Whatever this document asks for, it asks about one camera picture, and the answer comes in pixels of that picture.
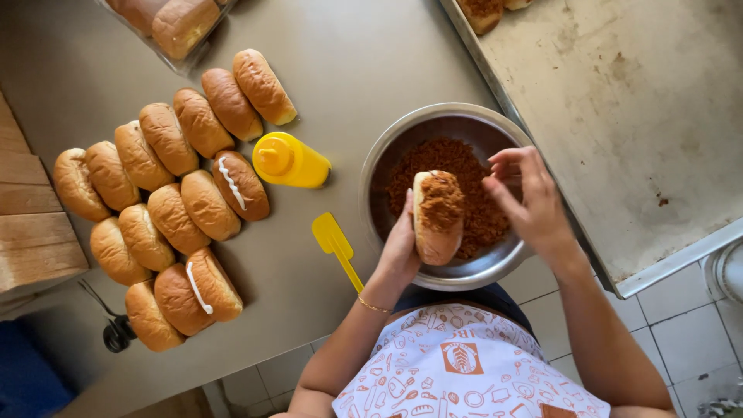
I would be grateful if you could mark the blue cloth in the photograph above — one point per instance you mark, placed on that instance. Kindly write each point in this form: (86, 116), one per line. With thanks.
(29, 371)

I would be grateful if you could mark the bun with white cream line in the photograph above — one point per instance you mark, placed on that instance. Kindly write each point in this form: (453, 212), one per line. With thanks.
(247, 180)
(217, 284)

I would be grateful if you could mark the black scissors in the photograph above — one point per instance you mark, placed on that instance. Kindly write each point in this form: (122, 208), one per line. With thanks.
(118, 332)

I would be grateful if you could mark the pale bun end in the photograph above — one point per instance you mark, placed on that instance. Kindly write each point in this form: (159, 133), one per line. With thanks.
(516, 3)

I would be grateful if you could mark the floss-topped bread bun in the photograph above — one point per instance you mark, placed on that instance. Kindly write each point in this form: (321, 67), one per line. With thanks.
(438, 226)

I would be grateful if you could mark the person's right hand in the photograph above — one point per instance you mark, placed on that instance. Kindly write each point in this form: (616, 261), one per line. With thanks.
(537, 212)

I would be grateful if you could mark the round metal bowl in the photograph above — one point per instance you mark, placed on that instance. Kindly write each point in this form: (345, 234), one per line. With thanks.
(458, 276)

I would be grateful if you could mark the yellow plastic spatula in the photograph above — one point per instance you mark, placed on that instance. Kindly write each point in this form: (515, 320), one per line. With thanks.
(332, 238)

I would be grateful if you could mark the group of plain bread buns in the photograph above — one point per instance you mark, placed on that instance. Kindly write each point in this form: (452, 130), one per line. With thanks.
(168, 139)

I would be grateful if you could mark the stacked wooden boards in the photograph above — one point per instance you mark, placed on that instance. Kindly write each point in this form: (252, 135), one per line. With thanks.
(32, 232)

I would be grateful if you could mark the brown meat floss heap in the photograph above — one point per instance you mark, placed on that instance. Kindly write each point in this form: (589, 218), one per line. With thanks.
(447, 154)

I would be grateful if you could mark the large metal baking tray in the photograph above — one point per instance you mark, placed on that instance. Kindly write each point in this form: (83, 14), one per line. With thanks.
(615, 116)

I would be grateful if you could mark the dark blue garment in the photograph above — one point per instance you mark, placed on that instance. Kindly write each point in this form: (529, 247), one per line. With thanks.
(493, 296)

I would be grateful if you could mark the white apron with orange print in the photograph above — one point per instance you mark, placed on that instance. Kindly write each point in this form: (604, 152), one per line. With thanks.
(464, 371)

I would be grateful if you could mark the person's left hand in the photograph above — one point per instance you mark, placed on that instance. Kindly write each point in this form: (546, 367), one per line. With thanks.
(397, 255)

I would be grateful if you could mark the white round container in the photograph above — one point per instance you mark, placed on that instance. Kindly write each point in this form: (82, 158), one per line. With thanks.
(728, 270)

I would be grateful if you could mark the clear bag of buns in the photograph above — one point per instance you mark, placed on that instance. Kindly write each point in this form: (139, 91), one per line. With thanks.
(174, 26)

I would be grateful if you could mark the floss-coated bun on tray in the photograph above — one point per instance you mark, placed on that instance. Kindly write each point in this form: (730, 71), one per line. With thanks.
(480, 13)

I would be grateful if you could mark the yellow squeeze bottle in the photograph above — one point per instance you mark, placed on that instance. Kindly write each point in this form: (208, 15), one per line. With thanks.
(293, 162)

